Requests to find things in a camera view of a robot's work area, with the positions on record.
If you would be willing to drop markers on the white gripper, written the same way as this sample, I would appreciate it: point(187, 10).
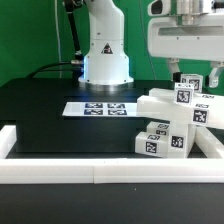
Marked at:
point(188, 29)

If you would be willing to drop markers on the white tagged cube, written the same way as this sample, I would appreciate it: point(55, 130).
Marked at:
point(195, 79)
point(183, 93)

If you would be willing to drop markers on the white chair back part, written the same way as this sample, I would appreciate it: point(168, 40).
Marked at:
point(205, 109)

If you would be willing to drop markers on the white chair seat part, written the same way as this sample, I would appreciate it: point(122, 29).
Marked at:
point(181, 140)

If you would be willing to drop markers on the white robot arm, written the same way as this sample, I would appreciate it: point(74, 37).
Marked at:
point(105, 65)

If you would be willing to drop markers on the white marker sheet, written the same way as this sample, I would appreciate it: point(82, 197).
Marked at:
point(100, 109)

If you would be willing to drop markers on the white U-shaped fence frame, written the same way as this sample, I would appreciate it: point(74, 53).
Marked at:
point(103, 171)

